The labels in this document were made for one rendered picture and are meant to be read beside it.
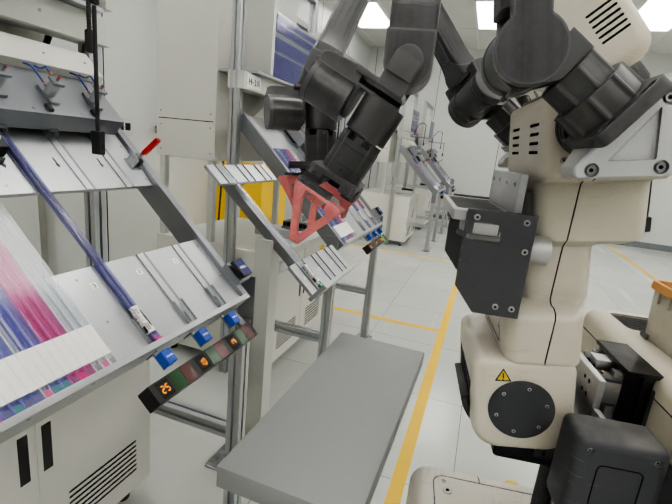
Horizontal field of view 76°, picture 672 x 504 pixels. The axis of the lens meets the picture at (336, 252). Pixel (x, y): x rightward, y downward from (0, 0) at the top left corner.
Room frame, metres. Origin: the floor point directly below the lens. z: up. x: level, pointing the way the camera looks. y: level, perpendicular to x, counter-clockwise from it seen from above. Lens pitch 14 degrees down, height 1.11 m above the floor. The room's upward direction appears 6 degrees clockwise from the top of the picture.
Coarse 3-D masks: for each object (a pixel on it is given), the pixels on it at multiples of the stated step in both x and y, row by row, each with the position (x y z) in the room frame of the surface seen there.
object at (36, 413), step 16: (208, 320) 0.87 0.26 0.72; (176, 336) 0.76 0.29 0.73; (144, 352) 0.68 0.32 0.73; (112, 368) 0.62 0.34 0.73; (128, 368) 0.69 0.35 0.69; (80, 384) 0.57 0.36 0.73; (96, 384) 0.61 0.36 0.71; (48, 400) 0.52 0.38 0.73; (64, 400) 0.55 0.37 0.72; (16, 416) 0.48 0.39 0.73; (32, 416) 0.50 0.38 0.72; (48, 416) 0.56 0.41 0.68; (0, 432) 0.46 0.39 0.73; (16, 432) 0.51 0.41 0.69
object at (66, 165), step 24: (24, 144) 0.89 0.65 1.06; (48, 144) 0.94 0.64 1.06; (72, 144) 1.00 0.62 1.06; (120, 144) 1.13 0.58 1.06; (0, 168) 0.80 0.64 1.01; (48, 168) 0.88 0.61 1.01; (72, 168) 0.94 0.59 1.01; (96, 168) 0.99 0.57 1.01; (120, 168) 1.06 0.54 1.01; (0, 192) 0.76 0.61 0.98; (24, 192) 0.79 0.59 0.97; (72, 192) 0.89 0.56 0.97
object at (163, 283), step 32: (160, 256) 0.93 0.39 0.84; (192, 256) 1.01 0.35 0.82; (64, 288) 0.70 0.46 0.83; (96, 288) 0.74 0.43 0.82; (128, 288) 0.79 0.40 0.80; (160, 288) 0.85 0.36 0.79; (192, 288) 0.92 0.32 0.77; (224, 288) 1.00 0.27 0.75; (96, 320) 0.69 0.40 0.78; (128, 320) 0.74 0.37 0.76; (160, 320) 0.79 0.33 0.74; (192, 320) 0.85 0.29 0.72; (128, 352) 0.69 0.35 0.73
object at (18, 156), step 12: (12, 144) 0.85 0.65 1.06; (12, 156) 0.84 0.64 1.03; (24, 168) 0.83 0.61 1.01; (36, 180) 0.82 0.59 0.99; (48, 192) 0.82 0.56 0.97; (60, 204) 0.82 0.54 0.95; (60, 216) 0.80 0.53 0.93; (72, 228) 0.79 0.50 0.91; (84, 240) 0.79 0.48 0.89; (96, 252) 0.79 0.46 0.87; (96, 264) 0.77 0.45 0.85; (108, 276) 0.77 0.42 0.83; (120, 288) 0.76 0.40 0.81; (132, 300) 0.76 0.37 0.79; (156, 336) 0.74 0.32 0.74
